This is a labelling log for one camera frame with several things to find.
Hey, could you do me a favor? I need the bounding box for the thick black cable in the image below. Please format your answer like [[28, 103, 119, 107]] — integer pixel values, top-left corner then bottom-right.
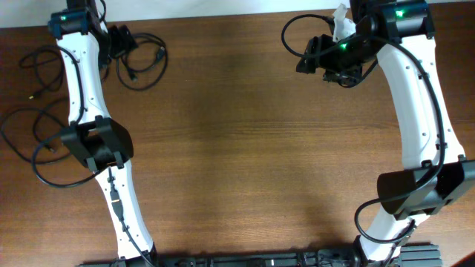
[[115, 32, 169, 92]]

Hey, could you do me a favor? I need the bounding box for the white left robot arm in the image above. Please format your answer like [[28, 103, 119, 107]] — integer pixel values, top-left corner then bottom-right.
[[48, 0, 157, 266]]

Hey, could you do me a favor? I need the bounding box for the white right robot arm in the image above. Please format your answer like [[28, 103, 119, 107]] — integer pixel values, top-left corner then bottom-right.
[[296, 1, 474, 266]]

